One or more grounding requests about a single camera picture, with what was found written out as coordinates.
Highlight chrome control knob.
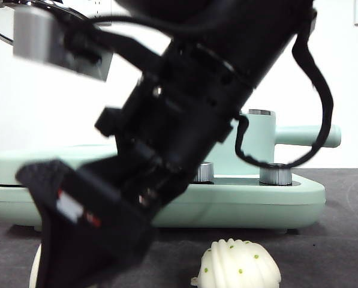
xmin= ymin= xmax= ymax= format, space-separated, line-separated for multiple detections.
xmin=258 ymin=163 xmax=293 ymax=185
xmin=192 ymin=161 xmax=215 ymax=183

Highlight white pleated bun green specks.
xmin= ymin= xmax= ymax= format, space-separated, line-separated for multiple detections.
xmin=190 ymin=239 xmax=282 ymax=288
xmin=28 ymin=242 xmax=44 ymax=288

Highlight mint green pot with handle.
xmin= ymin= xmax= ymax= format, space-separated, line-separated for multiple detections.
xmin=237 ymin=109 xmax=342 ymax=178

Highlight mint green breakfast machine base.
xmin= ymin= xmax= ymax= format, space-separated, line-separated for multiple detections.
xmin=0 ymin=143 xmax=327 ymax=234

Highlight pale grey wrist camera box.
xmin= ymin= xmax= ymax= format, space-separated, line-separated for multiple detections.
xmin=13 ymin=5 xmax=114 ymax=82

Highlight mint green griddle lid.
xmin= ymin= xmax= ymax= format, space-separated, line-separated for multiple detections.
xmin=0 ymin=145 xmax=119 ymax=187

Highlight thick black sleeved cable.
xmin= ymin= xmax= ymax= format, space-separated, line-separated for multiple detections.
xmin=234 ymin=8 xmax=335 ymax=169

